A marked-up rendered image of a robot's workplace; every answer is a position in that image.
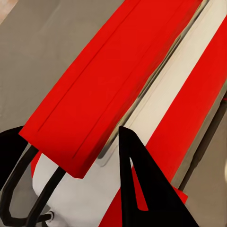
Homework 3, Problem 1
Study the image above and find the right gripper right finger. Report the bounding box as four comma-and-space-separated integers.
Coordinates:
118, 126, 199, 227

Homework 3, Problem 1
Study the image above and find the radio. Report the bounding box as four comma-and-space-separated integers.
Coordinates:
0, 0, 227, 227

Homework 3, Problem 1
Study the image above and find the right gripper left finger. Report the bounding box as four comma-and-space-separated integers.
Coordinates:
0, 126, 29, 191

